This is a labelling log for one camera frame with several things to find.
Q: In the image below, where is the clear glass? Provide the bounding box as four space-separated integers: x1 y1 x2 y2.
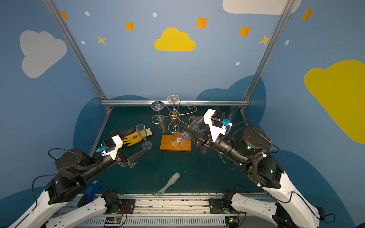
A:
171 116 209 148
167 95 181 110
227 105 240 122
136 124 152 150
151 101 167 133

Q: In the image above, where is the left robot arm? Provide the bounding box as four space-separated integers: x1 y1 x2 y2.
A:
10 129 146 228

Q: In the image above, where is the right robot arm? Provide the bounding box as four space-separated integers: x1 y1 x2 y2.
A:
183 125 325 228

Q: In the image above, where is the orange wooden rack base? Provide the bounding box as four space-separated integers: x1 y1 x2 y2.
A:
160 135 191 152

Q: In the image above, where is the yellow work glove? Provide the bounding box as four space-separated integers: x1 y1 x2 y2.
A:
121 129 143 147

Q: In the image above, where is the back horizontal aluminium bar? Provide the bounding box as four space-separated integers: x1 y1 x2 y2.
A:
100 100 251 106

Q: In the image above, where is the clear glass top back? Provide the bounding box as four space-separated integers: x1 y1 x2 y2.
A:
167 95 181 110

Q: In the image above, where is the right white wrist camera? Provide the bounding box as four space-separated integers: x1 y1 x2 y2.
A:
203 109 233 143

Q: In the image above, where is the gold wire glass rack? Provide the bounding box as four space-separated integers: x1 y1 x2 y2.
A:
161 101 197 134

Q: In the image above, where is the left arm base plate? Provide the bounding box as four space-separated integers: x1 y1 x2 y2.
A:
117 199 136 215

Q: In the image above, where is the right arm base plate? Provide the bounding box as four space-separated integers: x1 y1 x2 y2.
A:
208 198 247 214

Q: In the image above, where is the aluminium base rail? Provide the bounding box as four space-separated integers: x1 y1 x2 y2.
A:
47 193 294 228

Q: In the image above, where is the left aluminium post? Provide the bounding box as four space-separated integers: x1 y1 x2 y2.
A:
43 0 107 101

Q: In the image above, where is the aluminium post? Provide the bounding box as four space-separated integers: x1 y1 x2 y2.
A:
43 0 107 101
240 0 295 116

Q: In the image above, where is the right aluminium post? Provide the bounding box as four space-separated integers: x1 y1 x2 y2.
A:
240 0 295 116

